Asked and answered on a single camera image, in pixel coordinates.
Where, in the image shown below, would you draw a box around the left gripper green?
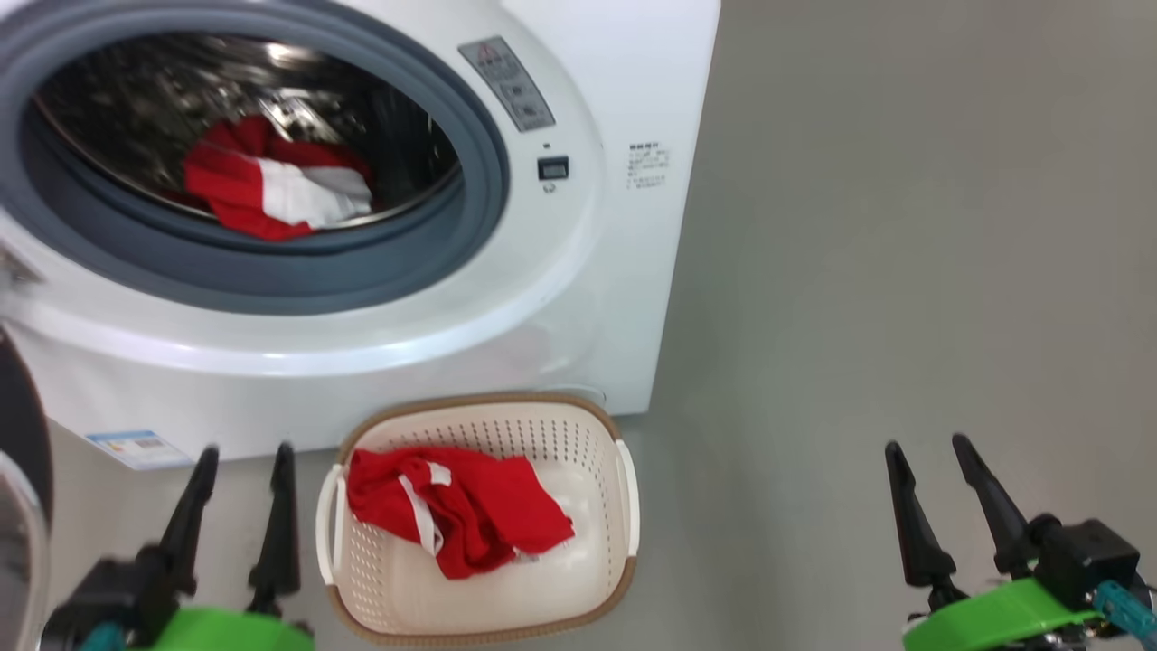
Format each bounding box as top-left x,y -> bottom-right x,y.
136,441 -> 317,651

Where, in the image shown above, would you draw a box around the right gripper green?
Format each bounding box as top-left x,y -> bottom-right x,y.
884,434 -> 1140,651

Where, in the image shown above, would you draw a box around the dark grey round washer door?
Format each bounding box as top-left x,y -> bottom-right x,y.
0,330 -> 53,651

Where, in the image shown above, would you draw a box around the red garment with thin white stripe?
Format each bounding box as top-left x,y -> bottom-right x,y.
346,446 -> 577,580

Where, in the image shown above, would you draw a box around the red garment with wide white panel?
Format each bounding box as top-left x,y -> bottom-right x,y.
183,115 -> 374,242

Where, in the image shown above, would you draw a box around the cream perforated laundry basket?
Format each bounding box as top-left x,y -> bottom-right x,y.
315,392 -> 641,647

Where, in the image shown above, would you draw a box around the white front-load washing machine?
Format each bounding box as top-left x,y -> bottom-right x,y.
0,0 -> 722,464

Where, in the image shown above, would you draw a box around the blue energy label sticker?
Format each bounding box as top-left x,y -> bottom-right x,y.
86,429 -> 195,471

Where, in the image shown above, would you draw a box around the grey warning label plate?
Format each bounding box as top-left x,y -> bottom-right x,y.
457,36 -> 557,134

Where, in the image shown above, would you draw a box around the teal cable connector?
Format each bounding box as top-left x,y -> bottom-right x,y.
1092,581 -> 1157,645

